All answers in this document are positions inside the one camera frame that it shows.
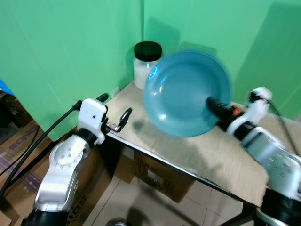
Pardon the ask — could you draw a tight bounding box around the cardboard box with white label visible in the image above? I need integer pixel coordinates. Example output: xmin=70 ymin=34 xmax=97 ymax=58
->
xmin=134 ymin=150 xmax=197 ymax=204

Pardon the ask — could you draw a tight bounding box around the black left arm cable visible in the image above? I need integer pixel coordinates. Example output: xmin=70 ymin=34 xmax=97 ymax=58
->
xmin=0 ymin=93 xmax=110 ymax=198

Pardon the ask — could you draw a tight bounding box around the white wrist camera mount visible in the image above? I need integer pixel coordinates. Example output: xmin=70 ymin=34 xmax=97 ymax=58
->
xmin=77 ymin=98 xmax=109 ymax=145
xmin=228 ymin=87 xmax=274 ymax=138

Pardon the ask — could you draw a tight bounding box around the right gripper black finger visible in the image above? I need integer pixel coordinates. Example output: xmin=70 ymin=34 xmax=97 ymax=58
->
xmin=206 ymin=96 xmax=231 ymax=120

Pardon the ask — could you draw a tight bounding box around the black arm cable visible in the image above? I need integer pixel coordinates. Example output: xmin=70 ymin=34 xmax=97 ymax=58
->
xmin=248 ymin=91 xmax=299 ymax=143
xmin=0 ymin=93 xmax=110 ymax=198

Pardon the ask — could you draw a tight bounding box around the blue object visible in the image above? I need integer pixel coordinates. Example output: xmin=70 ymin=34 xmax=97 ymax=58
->
xmin=0 ymin=79 xmax=11 ymax=96

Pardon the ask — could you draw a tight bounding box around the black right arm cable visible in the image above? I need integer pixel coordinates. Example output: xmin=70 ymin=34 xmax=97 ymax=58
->
xmin=248 ymin=91 xmax=299 ymax=143

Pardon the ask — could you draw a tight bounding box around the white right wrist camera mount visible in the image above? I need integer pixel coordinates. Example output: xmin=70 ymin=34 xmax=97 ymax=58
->
xmin=228 ymin=87 xmax=274 ymax=138

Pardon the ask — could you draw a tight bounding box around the large printed cardboard box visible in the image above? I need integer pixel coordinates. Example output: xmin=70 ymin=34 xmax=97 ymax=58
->
xmin=0 ymin=140 xmax=116 ymax=226

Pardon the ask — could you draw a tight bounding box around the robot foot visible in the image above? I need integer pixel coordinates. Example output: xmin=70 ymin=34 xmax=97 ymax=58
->
xmin=105 ymin=218 xmax=128 ymax=226

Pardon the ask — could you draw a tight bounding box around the glass jar with black lid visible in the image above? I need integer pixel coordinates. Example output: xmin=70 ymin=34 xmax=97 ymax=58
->
xmin=134 ymin=41 xmax=163 ymax=90

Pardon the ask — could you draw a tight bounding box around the cardboard box with purple print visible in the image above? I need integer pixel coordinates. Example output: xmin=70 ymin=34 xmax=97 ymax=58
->
xmin=0 ymin=120 xmax=53 ymax=190

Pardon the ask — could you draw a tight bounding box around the dark clutter pile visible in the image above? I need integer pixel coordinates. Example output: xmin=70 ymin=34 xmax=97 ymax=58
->
xmin=0 ymin=92 xmax=34 ymax=129

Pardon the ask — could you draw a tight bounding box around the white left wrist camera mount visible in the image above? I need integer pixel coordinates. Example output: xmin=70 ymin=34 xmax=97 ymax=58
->
xmin=77 ymin=98 xmax=109 ymax=145

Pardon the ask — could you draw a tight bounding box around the blue ceramic plate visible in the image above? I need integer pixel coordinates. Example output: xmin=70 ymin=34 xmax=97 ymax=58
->
xmin=143 ymin=49 xmax=234 ymax=138

